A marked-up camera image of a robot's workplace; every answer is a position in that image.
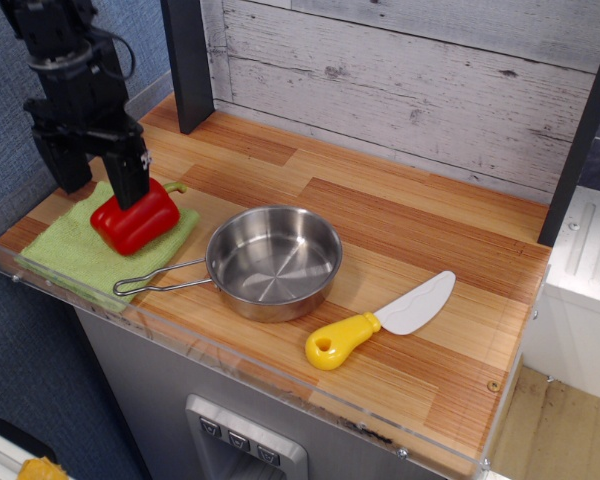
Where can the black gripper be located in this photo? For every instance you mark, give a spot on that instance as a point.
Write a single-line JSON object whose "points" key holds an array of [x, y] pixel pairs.
{"points": [[83, 113]]}

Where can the red toy bell pepper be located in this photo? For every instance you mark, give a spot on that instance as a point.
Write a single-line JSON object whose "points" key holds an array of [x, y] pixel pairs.
{"points": [[128, 231]]}

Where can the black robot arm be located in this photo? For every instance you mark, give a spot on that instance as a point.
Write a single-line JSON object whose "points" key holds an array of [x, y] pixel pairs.
{"points": [[52, 29]]}

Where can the green folded cloth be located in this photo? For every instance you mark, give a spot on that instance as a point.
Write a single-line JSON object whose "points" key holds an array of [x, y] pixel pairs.
{"points": [[70, 253]]}

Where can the grey cabinet front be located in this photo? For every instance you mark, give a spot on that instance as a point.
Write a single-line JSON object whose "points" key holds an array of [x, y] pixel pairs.
{"points": [[151, 382]]}

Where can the yellow object bottom left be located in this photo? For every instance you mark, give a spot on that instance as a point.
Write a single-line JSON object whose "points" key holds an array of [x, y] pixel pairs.
{"points": [[41, 469]]}

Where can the silver dispenser panel with buttons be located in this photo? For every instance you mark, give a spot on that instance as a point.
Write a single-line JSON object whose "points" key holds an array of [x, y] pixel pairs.
{"points": [[230, 446]]}

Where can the white appliance at right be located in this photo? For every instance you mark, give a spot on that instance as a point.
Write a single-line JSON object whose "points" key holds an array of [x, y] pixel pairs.
{"points": [[562, 339]]}

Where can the dark left shelf post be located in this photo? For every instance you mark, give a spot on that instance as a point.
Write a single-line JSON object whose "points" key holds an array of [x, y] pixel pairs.
{"points": [[186, 44]]}

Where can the dark shelf post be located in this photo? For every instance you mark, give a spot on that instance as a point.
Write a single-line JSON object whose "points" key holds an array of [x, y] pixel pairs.
{"points": [[573, 167], [186, 44]]}

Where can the steel pan with wire handle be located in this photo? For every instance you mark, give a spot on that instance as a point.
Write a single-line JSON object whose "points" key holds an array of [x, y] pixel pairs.
{"points": [[271, 264]]}

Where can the clear acrylic guard rail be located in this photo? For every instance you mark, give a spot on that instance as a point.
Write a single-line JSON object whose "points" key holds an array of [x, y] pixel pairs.
{"points": [[435, 392]]}

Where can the yellow handled toy knife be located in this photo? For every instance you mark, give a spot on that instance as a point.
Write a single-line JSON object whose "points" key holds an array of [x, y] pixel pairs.
{"points": [[329, 347]]}

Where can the dark right shelf post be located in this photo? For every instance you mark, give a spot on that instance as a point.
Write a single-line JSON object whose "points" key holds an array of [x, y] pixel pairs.
{"points": [[573, 167]]}

